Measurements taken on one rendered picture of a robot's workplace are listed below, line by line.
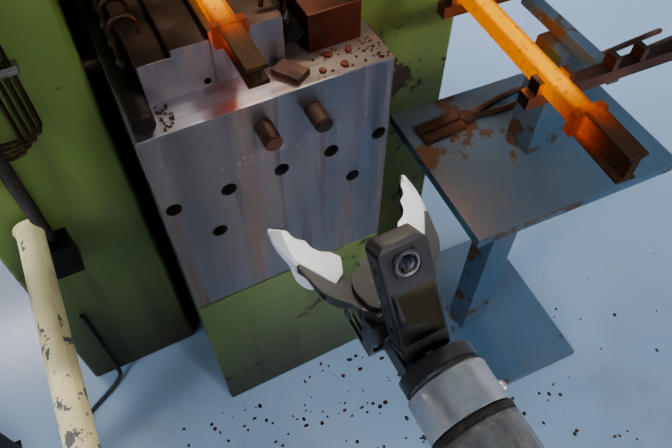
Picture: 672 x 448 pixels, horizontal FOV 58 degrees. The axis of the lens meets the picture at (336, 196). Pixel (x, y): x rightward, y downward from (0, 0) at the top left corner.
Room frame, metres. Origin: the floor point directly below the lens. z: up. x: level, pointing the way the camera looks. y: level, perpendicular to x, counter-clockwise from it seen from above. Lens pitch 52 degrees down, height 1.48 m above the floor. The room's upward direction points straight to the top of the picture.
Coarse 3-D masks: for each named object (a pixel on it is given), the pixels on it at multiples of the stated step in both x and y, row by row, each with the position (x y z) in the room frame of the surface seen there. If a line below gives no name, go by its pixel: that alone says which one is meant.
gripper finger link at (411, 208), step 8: (400, 176) 0.40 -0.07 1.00; (400, 184) 0.38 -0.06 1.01; (408, 184) 0.39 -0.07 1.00; (400, 192) 0.38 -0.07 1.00; (408, 192) 0.37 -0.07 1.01; (416, 192) 0.38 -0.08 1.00; (400, 200) 0.36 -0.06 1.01; (408, 200) 0.36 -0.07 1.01; (416, 200) 0.36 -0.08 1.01; (400, 208) 0.36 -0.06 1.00; (408, 208) 0.35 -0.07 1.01; (416, 208) 0.35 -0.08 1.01; (424, 208) 0.35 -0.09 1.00; (408, 216) 0.34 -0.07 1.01; (416, 216) 0.34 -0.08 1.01; (400, 224) 0.34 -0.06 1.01; (416, 224) 0.34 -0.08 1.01; (424, 232) 0.33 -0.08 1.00
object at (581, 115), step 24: (480, 0) 0.75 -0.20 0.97; (480, 24) 0.72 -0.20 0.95; (504, 24) 0.69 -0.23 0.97; (504, 48) 0.66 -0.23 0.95; (528, 48) 0.64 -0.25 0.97; (528, 72) 0.61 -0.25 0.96; (552, 72) 0.59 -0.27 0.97; (552, 96) 0.56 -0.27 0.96; (576, 96) 0.55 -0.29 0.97; (576, 120) 0.51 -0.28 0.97; (600, 120) 0.50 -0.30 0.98; (600, 144) 0.48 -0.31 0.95; (624, 144) 0.46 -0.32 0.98; (624, 168) 0.45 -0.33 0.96
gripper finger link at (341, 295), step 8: (304, 272) 0.28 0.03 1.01; (312, 272) 0.28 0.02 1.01; (312, 280) 0.27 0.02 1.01; (320, 280) 0.27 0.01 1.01; (328, 280) 0.27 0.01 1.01; (344, 280) 0.27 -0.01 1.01; (320, 288) 0.27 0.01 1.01; (328, 288) 0.27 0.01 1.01; (336, 288) 0.27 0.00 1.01; (344, 288) 0.27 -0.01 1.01; (352, 288) 0.27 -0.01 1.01; (320, 296) 0.26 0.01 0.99; (328, 296) 0.26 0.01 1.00; (336, 296) 0.26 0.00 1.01; (344, 296) 0.26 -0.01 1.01; (352, 296) 0.26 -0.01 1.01; (336, 304) 0.25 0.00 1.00; (344, 304) 0.25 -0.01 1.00; (352, 304) 0.25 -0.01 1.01; (360, 304) 0.25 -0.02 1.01; (360, 312) 0.25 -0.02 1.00
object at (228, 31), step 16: (208, 0) 0.69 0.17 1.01; (224, 0) 0.69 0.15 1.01; (208, 16) 0.67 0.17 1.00; (224, 16) 0.66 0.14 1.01; (240, 16) 0.65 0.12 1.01; (224, 32) 0.62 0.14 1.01; (240, 32) 0.62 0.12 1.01; (224, 48) 0.62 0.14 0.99; (240, 48) 0.59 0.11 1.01; (256, 48) 0.59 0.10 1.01; (240, 64) 0.57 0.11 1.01; (256, 64) 0.56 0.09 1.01; (256, 80) 0.55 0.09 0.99
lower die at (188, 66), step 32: (128, 0) 0.73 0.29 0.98; (160, 0) 0.72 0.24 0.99; (192, 0) 0.70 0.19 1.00; (256, 0) 0.72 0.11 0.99; (128, 32) 0.66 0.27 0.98; (160, 32) 0.65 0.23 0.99; (192, 32) 0.65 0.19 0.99; (256, 32) 0.66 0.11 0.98; (160, 64) 0.60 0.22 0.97; (192, 64) 0.62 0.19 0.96; (224, 64) 0.64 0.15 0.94; (160, 96) 0.60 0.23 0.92
